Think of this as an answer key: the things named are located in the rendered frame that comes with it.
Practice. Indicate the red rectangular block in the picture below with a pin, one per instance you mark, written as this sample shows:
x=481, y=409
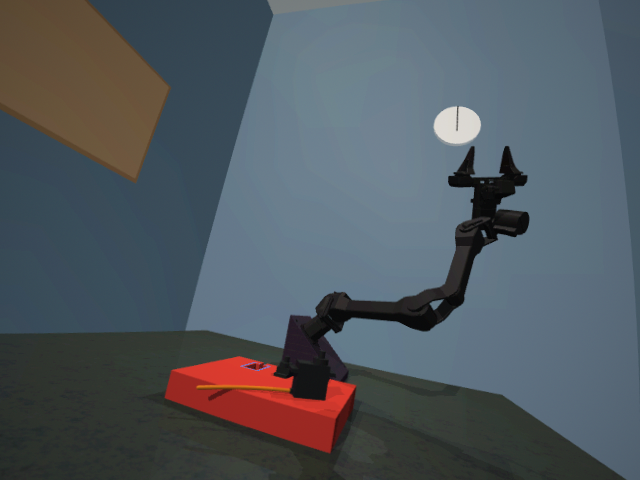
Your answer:
x=313, y=423

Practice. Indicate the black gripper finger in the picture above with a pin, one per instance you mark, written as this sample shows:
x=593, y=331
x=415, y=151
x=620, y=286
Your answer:
x=507, y=165
x=467, y=166

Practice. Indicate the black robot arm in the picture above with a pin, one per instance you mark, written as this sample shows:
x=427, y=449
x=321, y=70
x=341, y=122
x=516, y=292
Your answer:
x=416, y=311

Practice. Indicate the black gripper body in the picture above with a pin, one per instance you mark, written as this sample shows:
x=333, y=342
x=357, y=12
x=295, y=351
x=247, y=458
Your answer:
x=465, y=180

